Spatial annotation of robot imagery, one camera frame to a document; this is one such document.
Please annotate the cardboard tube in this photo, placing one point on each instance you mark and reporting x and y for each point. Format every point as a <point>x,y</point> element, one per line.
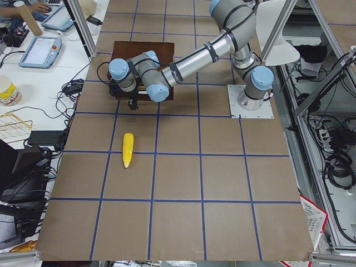
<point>26,13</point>

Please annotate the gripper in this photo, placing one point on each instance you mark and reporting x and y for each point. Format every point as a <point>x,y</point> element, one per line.
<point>132,98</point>

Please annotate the aluminium frame post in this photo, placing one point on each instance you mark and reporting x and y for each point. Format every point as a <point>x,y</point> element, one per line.
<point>76,14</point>

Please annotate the far teach pendant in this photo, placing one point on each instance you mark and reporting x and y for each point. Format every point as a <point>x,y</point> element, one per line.
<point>59,20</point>

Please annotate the gold wire rack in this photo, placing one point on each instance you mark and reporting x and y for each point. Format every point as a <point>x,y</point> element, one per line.
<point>14,129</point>

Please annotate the yellow corn cob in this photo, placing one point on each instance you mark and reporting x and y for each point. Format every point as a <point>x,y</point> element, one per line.
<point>127,149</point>

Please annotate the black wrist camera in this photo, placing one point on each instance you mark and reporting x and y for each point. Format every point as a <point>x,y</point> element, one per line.
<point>113,87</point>

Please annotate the white chair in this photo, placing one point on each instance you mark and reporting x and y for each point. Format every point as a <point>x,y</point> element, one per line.
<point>271,18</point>

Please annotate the popcorn paper cup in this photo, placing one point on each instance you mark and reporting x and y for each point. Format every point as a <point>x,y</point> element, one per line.
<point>10,95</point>

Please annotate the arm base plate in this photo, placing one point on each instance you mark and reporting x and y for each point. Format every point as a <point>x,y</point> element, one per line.
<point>243,107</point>

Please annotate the near teach pendant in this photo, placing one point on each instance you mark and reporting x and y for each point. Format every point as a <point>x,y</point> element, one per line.
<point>41,52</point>

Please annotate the beige cap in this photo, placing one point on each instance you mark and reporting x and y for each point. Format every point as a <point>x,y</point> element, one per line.
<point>88,7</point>

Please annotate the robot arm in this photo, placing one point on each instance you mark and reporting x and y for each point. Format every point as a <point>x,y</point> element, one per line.
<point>236,21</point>

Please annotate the black power adapter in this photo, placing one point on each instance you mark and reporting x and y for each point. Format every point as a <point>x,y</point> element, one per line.
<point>94,20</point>

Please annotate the white red basket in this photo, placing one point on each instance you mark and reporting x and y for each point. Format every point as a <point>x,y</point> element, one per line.
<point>316,219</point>

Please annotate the person hand on mouse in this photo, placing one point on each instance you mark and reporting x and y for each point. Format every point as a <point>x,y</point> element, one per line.
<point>40,7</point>

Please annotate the teach pendant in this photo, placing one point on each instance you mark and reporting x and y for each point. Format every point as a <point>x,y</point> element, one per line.
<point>59,20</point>
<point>41,52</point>

